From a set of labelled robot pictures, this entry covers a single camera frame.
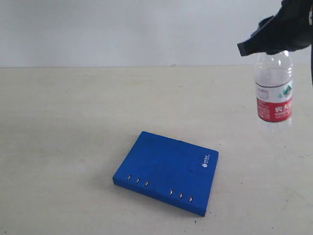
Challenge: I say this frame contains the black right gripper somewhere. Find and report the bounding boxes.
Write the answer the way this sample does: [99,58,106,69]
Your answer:
[237,0,313,56]

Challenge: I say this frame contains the clear water bottle red label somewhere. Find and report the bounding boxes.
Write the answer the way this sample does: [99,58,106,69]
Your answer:
[254,50,293,125]

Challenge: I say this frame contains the blue ring binder notebook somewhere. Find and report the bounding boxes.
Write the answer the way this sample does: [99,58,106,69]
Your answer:
[112,131,219,216]

